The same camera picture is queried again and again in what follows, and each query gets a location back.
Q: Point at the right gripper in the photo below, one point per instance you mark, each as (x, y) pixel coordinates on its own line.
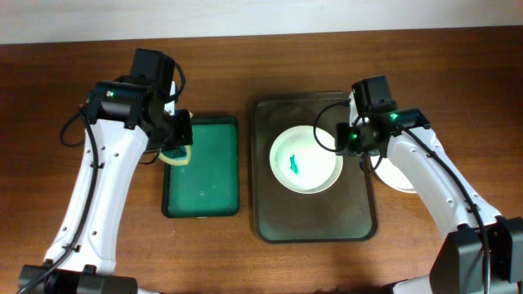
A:
(342, 145)

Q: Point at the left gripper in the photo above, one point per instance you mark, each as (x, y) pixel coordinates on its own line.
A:
(186, 135)

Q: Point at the green yellow sponge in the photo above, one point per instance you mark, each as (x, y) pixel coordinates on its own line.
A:
(180, 156)

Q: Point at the grey plate with green stain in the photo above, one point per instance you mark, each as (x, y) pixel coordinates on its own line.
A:
(386, 181)

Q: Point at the white plate with green stain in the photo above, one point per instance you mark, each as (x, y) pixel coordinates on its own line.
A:
(300, 164)

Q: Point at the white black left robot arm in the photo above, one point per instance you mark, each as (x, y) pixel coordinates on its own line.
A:
(123, 119)

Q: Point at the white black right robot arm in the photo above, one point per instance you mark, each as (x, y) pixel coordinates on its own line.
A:
(482, 250)

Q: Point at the small green tray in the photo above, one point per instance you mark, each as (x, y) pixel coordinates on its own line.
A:
(208, 185)

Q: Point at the large brown tray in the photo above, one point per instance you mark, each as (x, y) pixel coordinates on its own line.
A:
(345, 211)

